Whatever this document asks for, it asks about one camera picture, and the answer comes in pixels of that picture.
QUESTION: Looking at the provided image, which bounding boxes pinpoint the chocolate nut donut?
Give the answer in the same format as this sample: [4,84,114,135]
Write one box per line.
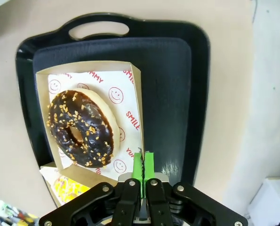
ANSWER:
[47,88,120,168]

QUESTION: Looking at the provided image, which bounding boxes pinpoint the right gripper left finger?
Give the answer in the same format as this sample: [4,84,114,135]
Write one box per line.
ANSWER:
[38,152,145,226]

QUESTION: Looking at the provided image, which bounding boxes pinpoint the white smiley print paper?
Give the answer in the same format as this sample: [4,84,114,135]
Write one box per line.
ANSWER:
[47,70,143,176]
[41,167,61,180]

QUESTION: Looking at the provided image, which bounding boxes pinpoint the white plastic box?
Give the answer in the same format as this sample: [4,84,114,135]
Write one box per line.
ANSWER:
[247,178,280,223]

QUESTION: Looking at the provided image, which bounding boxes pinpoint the black tray with handle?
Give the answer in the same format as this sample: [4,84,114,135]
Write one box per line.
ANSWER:
[15,12,211,209]

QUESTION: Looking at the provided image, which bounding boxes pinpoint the yellow sprinkled donut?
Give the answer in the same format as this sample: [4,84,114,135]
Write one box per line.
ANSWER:
[53,175,91,205]

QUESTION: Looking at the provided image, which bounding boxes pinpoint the colourful items pile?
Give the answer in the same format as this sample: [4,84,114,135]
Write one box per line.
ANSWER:
[0,195,40,226]

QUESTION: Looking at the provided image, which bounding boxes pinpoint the brown cardboard food box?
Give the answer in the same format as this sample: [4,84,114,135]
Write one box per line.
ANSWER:
[35,60,146,187]
[40,162,93,209]

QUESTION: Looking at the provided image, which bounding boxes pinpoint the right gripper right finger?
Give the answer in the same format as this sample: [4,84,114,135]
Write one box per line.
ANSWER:
[143,152,248,226]

